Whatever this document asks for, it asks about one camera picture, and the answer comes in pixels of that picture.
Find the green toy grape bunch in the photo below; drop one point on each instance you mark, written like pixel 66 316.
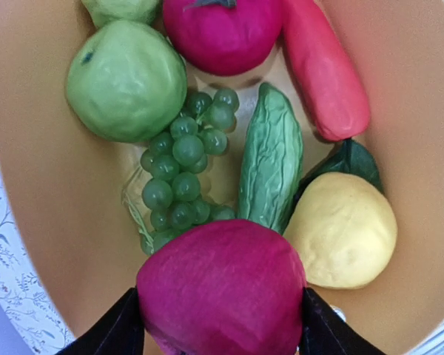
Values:
pixel 175 159

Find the green toy apple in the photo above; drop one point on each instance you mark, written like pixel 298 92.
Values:
pixel 126 83

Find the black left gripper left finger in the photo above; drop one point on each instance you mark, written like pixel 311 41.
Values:
pixel 119 332

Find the yellow toy lemon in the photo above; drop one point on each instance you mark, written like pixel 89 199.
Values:
pixel 342 226

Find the green toy cucumber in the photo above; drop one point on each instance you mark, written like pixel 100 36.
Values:
pixel 272 161

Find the green toy pear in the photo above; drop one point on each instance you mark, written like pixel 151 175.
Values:
pixel 103 12

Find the red toy chili pepper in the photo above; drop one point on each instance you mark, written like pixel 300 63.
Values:
pixel 329 82

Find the red toy tomato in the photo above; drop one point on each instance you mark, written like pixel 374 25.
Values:
pixel 221 40

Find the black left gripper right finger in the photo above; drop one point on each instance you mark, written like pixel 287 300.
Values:
pixel 325 333

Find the yellow plastic basket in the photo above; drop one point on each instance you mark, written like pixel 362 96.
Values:
pixel 64 184

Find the red toy apple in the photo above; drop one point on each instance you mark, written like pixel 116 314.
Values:
pixel 229 287

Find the floral tablecloth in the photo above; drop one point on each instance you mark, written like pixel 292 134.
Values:
pixel 23 299

